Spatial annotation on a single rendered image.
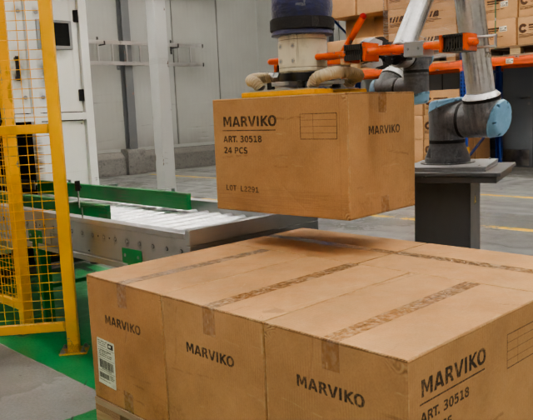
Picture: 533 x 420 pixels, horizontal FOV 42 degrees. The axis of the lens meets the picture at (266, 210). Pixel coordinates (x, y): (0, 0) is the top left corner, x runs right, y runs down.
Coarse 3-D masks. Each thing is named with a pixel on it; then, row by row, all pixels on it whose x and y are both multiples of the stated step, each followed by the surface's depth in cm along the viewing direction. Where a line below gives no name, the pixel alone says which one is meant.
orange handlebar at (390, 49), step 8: (472, 40) 199; (368, 48) 223; (376, 48) 220; (384, 48) 218; (392, 48) 216; (400, 48) 214; (424, 48) 209; (432, 48) 207; (320, 56) 236; (328, 56) 233; (336, 56) 231; (272, 64) 252; (328, 64) 263; (336, 64) 265
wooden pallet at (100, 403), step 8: (96, 400) 223; (104, 400) 219; (104, 408) 220; (112, 408) 216; (120, 408) 213; (104, 416) 220; (112, 416) 216; (120, 416) 213; (128, 416) 210; (136, 416) 207
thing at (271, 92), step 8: (272, 88) 243; (288, 88) 234; (296, 88) 232; (304, 88) 229; (312, 88) 226; (320, 88) 227; (328, 88) 230; (248, 96) 245; (256, 96) 243; (264, 96) 240; (272, 96) 238
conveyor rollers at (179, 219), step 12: (120, 204) 383; (132, 204) 387; (120, 216) 340; (132, 216) 336; (144, 216) 339; (156, 216) 334; (168, 216) 338; (180, 216) 332; (192, 216) 327; (204, 216) 330; (216, 216) 325; (228, 216) 329; (240, 216) 323; (180, 228) 298
